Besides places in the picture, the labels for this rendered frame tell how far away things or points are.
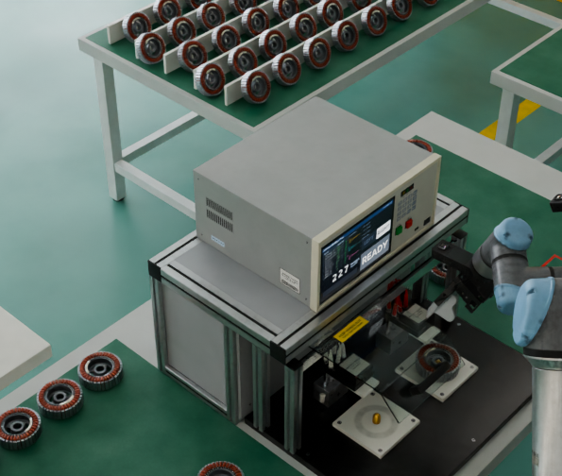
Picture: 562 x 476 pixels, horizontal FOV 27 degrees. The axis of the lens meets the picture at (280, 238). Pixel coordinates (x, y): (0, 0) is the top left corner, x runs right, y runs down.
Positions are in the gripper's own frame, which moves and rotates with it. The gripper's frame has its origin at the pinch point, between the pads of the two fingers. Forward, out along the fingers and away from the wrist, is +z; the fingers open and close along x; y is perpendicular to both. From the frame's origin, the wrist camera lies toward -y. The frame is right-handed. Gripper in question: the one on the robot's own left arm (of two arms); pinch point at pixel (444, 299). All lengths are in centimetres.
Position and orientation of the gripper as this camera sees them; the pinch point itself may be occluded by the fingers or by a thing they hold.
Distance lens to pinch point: 269.3
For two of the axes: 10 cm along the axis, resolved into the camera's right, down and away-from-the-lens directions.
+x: 7.1, -4.7, 5.2
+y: 6.5, 7.3, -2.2
